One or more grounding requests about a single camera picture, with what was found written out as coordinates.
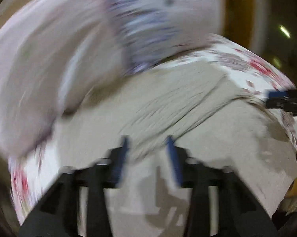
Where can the floral white bed sheet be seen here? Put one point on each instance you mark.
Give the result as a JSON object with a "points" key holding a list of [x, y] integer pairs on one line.
{"points": [[31, 175]]}

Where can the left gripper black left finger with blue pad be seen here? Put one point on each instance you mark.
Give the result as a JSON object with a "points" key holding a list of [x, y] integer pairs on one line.
{"points": [[56, 213]]}

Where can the pink floral pillow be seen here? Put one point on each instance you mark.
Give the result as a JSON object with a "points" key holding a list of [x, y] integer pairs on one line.
{"points": [[52, 53]]}

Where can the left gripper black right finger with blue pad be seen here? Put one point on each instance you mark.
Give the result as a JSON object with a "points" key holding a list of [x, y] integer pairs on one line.
{"points": [[239, 212]]}

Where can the lavender print pillow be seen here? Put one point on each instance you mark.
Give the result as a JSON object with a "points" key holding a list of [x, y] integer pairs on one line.
{"points": [[153, 30]]}

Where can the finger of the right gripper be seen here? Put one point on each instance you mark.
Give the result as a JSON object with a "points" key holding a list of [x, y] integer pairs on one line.
{"points": [[285, 100]]}

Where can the beige cable knit sweater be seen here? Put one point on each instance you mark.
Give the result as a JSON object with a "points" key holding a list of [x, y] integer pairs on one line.
{"points": [[205, 112]]}

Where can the wooden bed headboard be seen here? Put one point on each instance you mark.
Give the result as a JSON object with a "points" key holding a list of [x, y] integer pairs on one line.
{"points": [[246, 23]]}

